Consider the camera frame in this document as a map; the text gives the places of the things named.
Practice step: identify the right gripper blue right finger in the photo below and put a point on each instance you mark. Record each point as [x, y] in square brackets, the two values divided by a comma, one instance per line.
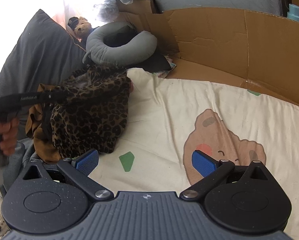
[214, 174]

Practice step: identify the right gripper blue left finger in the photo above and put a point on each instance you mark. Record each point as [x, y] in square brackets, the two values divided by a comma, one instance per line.
[76, 173]

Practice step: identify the leopard print garment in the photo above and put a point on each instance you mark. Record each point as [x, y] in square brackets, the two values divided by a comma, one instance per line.
[93, 113]

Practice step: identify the person's left hand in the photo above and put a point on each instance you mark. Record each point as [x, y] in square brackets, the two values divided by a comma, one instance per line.
[9, 131]

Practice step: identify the brown garment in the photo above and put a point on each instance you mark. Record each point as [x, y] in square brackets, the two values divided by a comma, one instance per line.
[38, 127]

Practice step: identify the grey denim garment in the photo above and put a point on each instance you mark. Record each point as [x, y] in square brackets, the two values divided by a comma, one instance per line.
[17, 161]

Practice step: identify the cream bear print bedsheet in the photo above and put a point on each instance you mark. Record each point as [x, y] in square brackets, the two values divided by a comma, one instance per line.
[169, 119]

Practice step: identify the dark grey pillow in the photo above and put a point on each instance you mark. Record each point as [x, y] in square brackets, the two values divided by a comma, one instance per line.
[45, 53]

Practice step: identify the teddy bear with cap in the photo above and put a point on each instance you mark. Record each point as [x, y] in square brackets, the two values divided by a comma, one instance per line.
[80, 26]

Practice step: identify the brown cardboard sheet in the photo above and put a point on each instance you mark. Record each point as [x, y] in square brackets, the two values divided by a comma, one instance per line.
[236, 47]

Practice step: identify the teal bottle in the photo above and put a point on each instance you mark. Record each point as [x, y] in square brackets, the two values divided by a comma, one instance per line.
[293, 12]

